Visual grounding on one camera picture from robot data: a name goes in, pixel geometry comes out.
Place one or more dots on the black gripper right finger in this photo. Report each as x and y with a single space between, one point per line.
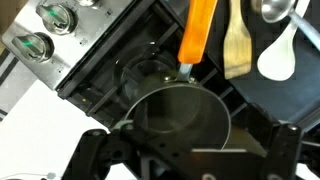
285 150

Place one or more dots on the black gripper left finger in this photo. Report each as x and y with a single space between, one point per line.
90 153

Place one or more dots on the black griddle plate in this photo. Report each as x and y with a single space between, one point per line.
266 96

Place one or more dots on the steel gas stove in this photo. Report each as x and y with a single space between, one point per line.
100 80

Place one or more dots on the white rice spoon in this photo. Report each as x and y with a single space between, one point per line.
276 63

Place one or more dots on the wooden spatula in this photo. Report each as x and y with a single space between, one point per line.
237 50

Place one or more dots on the silver stove knob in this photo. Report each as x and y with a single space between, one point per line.
31 46
56 18
86 2

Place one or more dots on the metal measuring cup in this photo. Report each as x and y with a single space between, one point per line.
276 10

